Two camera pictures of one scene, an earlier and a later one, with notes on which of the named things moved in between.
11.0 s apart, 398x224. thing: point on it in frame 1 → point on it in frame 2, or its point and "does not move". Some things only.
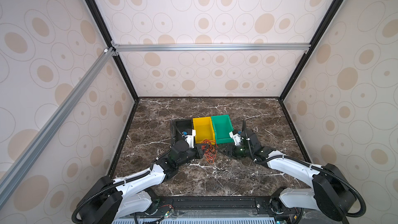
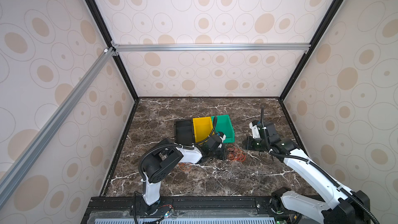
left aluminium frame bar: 18,166 does not move
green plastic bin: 223,126 does not move
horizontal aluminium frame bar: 211,46 does not move
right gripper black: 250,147 → 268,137
